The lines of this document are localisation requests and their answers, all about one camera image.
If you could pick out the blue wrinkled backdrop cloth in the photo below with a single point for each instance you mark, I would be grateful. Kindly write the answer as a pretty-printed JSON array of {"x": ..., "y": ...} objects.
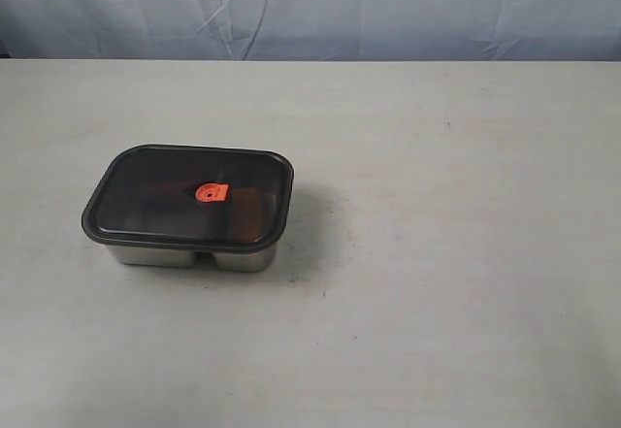
[{"x": 313, "y": 29}]

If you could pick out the dark transparent lunch box lid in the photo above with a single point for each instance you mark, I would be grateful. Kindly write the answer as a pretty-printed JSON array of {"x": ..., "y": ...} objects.
[{"x": 160, "y": 195}]

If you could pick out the yellow toy cheese wedge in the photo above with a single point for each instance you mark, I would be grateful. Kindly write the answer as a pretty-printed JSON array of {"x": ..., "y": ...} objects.
[{"x": 246, "y": 215}]

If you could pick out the stainless steel lunch box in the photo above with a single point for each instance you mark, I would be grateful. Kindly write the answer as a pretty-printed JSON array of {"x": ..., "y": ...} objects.
[{"x": 160, "y": 255}]

